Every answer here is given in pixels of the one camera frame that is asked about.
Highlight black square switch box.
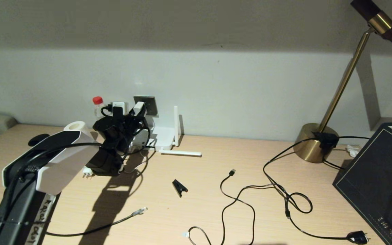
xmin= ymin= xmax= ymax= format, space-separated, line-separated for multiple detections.
xmin=312 ymin=132 xmax=339 ymax=153

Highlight black ethernet cable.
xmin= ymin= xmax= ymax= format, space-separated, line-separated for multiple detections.
xmin=45 ymin=207 xmax=148 ymax=237

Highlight black USB cable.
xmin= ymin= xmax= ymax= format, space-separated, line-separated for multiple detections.
xmin=220 ymin=169 xmax=291 ymax=245

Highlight small white connector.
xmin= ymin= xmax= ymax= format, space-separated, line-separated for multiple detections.
xmin=345 ymin=145 xmax=360 ymax=158

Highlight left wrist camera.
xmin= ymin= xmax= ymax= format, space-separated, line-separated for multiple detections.
xmin=101 ymin=101 xmax=128 ymax=121

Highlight brass desk lamp dark shade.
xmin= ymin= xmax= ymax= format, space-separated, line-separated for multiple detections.
xmin=293 ymin=0 xmax=392 ymax=163

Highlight white router with antennas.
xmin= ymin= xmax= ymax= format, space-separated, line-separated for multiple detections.
xmin=133 ymin=106 xmax=202 ymax=157

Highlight grey wall socket plate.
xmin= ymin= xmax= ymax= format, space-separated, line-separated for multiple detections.
xmin=134 ymin=96 xmax=158 ymax=117

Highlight black lamp power cord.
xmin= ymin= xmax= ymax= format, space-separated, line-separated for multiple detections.
xmin=263 ymin=136 xmax=369 ymax=244

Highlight white toilet paper roll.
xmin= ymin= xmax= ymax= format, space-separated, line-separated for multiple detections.
xmin=63 ymin=121 xmax=96 ymax=140

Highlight small black clip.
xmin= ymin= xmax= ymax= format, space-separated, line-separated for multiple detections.
xmin=172 ymin=179 xmax=189 ymax=197

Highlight black round desk grommet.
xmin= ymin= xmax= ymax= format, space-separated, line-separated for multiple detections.
xmin=28 ymin=134 xmax=50 ymax=147

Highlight black cable with white tip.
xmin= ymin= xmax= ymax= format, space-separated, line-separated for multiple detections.
xmin=182 ymin=226 xmax=213 ymax=245

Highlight black box with bag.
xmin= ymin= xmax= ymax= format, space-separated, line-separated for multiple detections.
xmin=332 ymin=117 xmax=392 ymax=245

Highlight clear water bottle red cap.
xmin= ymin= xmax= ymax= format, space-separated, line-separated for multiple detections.
xmin=92 ymin=96 xmax=106 ymax=118

